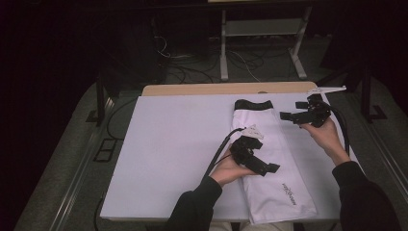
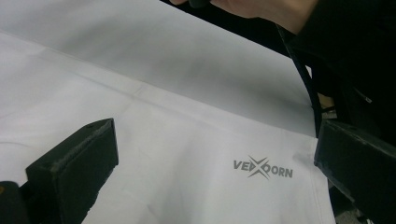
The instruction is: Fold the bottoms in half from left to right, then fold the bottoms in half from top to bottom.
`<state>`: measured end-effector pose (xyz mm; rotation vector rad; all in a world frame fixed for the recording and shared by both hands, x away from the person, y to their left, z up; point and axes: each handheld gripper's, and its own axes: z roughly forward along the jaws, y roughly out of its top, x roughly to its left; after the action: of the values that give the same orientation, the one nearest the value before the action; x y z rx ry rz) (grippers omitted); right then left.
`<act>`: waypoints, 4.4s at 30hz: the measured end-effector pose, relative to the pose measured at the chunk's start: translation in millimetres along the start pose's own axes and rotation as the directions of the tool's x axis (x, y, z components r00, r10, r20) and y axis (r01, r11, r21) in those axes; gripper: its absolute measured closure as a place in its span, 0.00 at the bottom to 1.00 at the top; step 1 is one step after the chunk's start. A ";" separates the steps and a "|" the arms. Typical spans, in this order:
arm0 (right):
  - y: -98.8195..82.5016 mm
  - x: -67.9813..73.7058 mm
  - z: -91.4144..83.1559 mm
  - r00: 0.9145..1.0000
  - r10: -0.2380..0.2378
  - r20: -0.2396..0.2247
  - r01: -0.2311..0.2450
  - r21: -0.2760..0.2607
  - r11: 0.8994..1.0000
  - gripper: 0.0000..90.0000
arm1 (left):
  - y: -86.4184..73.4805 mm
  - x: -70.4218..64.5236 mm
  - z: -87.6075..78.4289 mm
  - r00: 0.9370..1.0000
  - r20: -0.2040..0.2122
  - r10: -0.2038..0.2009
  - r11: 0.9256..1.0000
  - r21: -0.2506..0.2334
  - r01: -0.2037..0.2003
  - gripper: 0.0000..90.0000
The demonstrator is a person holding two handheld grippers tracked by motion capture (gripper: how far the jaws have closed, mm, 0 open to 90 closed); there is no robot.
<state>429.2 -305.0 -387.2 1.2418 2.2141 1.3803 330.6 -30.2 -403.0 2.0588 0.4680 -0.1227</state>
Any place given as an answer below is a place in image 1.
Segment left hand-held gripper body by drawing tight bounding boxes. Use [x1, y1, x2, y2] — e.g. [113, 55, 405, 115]
[229, 124, 266, 168]

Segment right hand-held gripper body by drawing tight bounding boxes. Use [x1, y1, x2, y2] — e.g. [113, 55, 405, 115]
[293, 85, 347, 129]

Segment white shorts with black waistband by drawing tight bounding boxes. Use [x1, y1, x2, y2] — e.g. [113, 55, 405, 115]
[230, 98, 319, 225]

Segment person's left hand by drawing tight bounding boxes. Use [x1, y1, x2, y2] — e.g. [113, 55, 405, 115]
[210, 143, 258, 188]

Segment person's right hand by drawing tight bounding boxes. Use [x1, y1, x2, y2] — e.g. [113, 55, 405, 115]
[299, 116, 352, 167]

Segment black metal stand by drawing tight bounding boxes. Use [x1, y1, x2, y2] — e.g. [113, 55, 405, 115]
[86, 75, 109, 127]
[360, 64, 388, 123]

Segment white board table cover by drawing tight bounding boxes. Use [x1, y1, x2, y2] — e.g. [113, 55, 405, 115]
[99, 91, 360, 224]

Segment white metal stand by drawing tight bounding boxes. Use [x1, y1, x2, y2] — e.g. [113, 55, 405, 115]
[219, 4, 314, 82]

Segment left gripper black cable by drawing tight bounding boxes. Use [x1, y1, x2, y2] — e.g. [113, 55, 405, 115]
[201, 127, 246, 184]

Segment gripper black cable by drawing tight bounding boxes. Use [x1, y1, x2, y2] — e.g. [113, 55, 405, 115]
[326, 104, 351, 157]
[201, 127, 246, 184]

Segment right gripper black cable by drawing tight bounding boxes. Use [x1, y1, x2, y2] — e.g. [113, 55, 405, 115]
[326, 104, 351, 157]

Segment thin white floor cable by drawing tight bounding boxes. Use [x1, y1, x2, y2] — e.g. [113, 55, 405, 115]
[230, 50, 262, 83]

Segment metal floor rail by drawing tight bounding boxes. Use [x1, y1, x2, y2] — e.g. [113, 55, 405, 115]
[365, 121, 408, 196]
[47, 95, 116, 231]

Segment tangle of black floor cables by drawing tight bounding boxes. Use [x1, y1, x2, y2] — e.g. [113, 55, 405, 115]
[153, 35, 290, 85]

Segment black floor cable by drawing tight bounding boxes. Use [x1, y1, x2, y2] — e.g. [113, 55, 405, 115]
[106, 97, 138, 141]

